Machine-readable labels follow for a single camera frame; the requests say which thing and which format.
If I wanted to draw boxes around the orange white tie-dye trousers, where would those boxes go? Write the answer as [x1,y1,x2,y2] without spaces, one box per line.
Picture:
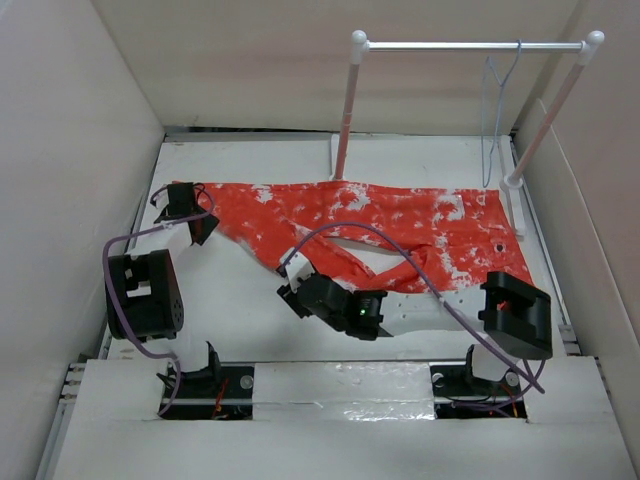
[196,181,532,293]

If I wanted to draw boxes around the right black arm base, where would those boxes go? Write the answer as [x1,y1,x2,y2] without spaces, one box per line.
[429,347,527,420]

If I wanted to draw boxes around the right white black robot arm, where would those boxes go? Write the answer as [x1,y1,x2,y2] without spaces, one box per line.
[277,271,553,394]

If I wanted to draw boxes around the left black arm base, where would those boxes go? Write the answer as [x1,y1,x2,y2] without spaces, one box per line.
[157,343,255,421]

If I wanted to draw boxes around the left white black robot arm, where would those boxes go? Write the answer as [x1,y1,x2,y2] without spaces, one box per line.
[102,182,219,388]

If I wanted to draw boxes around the white clothes rack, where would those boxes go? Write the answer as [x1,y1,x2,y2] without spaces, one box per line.
[330,30,605,238]

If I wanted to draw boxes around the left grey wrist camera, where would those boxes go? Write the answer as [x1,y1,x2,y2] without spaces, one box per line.
[149,185,169,211]

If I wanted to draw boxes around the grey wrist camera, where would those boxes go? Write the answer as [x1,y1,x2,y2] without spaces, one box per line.
[276,249,316,286]
[149,185,169,211]

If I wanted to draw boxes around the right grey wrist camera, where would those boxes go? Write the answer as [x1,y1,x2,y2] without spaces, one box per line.
[276,249,316,286]

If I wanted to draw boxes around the blue wire hanger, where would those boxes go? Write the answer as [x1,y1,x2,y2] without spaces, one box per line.
[479,38,524,190]

